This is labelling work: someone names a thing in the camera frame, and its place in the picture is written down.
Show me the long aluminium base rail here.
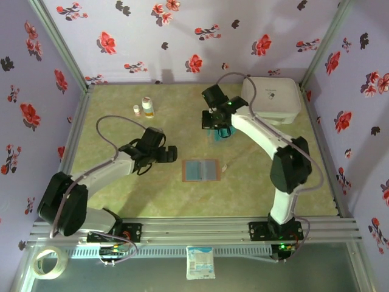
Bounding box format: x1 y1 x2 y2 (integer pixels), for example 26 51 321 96
29 216 363 244

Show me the small circuit board with wires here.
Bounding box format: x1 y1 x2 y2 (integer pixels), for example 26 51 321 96
98 246 128 259
272 243 297 262

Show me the aluminium frame post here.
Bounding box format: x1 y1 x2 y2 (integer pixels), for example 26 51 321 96
29 0 94 89
299 0 356 88

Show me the white and blue gauze packet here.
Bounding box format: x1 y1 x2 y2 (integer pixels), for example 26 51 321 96
185 245 216 280

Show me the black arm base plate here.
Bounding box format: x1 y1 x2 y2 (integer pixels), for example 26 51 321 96
248 221 304 242
86 223 143 243

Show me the large white pill bottle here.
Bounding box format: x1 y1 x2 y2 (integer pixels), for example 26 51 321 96
141 96 155 119

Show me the white slotted cable duct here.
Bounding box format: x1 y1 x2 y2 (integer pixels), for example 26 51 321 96
65 245 273 258

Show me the white zippered medicine pouch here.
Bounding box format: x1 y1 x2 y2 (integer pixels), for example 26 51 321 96
240 76 302 125

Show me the pink leather card holder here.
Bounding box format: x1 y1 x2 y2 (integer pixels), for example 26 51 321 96
181 159 228 184

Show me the clear adhesive tape roll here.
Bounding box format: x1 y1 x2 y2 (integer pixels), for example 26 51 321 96
32 248 69 280

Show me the aluminium side rail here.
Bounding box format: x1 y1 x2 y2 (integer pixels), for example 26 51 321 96
300 85 354 218
56 85 95 183

